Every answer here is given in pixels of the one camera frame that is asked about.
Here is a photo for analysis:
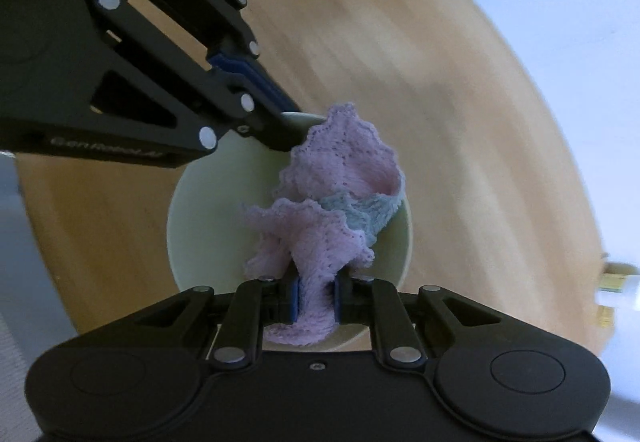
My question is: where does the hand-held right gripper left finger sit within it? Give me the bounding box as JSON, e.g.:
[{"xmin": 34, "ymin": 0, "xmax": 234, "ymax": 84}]
[{"xmin": 85, "ymin": 275, "xmax": 300, "ymax": 366}]

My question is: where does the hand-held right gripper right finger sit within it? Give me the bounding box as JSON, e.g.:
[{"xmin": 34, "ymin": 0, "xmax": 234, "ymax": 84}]
[{"xmin": 334, "ymin": 273, "xmax": 546, "ymax": 365}]

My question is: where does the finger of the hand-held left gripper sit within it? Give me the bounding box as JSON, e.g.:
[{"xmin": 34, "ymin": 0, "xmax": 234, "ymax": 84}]
[
  {"xmin": 130, "ymin": 0, "xmax": 302, "ymax": 114},
  {"xmin": 30, "ymin": 0, "xmax": 308, "ymax": 154}
]

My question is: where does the pink and blue knitted cloth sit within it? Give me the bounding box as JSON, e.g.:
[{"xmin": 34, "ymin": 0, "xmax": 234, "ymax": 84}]
[{"xmin": 241, "ymin": 102, "xmax": 404, "ymax": 349}]

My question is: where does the pale green bowl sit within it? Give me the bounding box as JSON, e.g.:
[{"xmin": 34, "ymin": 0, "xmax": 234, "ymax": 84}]
[{"xmin": 166, "ymin": 112, "xmax": 414, "ymax": 353}]

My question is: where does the white pill bottle yellow label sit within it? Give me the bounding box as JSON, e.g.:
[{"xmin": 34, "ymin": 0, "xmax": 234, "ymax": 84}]
[{"xmin": 597, "ymin": 252, "xmax": 640, "ymax": 323}]

